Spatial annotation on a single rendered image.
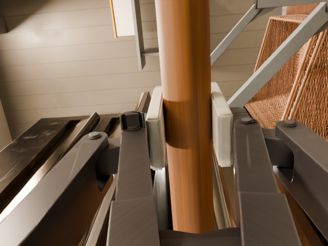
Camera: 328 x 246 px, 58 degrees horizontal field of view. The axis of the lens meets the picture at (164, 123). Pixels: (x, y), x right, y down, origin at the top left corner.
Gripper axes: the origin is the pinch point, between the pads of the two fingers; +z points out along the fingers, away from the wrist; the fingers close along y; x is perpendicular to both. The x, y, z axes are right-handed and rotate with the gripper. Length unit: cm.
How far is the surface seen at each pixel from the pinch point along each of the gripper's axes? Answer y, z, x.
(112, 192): -20, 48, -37
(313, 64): 44, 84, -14
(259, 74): 13.6, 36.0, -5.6
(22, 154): -77, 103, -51
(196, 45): 0.7, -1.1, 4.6
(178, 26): -0.2, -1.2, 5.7
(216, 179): 3.4, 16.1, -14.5
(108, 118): -46, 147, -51
